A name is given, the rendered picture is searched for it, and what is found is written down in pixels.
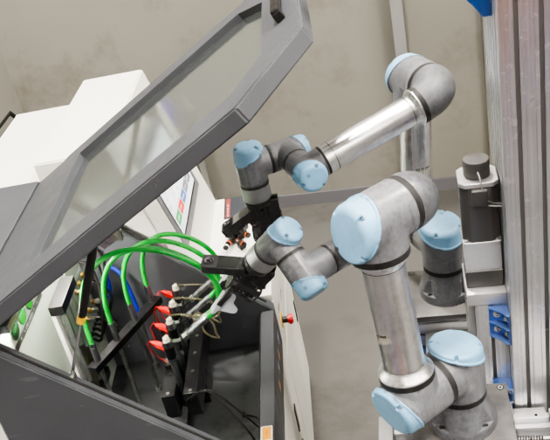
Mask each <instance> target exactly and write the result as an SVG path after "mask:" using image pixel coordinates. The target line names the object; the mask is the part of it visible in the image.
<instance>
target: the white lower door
mask: <svg viewBox="0 0 550 440"><path fill-rule="evenodd" d="M283 371H284V402H285V440H305V439H304V436H303V431H302V428H301V424H300V420H299V413H298V410H297V405H296V402H295V398H294V394H293V390H292V384H291V380H290V375H289V372H288V368H287V365H286V360H285V354H284V350H283Z"/></svg>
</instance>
